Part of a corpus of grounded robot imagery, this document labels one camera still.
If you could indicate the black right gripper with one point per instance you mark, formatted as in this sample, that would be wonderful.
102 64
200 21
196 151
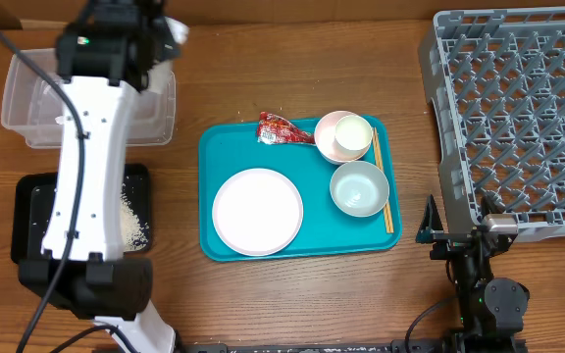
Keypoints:
449 242

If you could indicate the grey-green bowl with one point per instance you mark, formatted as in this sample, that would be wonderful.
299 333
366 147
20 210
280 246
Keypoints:
354 189

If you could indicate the white cup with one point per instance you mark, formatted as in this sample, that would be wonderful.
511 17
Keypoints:
352 135

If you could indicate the red snack wrapper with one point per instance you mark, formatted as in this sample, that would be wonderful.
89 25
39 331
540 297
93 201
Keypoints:
273 129

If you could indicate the white napkin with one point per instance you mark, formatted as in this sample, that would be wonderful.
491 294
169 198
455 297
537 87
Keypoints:
179 31

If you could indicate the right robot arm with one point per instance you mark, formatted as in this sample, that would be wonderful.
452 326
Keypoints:
491 308

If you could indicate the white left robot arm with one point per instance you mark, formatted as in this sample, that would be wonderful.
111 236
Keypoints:
104 60

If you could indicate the grey dishwasher rack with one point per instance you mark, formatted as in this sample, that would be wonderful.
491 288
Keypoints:
496 81

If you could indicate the black food waste tray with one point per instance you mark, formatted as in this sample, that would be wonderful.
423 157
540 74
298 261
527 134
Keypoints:
34 202

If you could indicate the pink bowl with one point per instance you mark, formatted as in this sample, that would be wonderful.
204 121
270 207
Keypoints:
324 138

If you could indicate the white round plate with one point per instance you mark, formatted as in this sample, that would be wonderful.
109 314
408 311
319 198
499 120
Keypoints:
257 212

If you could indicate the teal plastic tray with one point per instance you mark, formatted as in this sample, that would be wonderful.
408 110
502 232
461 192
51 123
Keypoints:
226 150

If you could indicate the pile of white rice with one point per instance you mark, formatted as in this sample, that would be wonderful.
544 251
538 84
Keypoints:
132 229

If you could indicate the clear plastic bin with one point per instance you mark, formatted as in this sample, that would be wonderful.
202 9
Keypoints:
32 109

